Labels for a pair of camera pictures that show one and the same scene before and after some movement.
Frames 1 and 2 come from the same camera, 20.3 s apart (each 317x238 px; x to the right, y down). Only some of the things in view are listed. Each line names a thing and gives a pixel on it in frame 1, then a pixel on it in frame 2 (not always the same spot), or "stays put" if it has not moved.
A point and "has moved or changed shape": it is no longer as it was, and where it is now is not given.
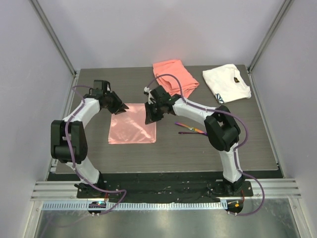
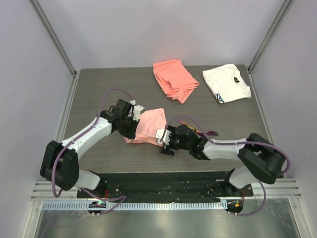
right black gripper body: [155, 111] to [176, 144]
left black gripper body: [113, 102] to [128, 127]
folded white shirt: [227, 83] stays put
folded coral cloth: [170, 84] stays put
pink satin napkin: [130, 127] has moved or changed shape
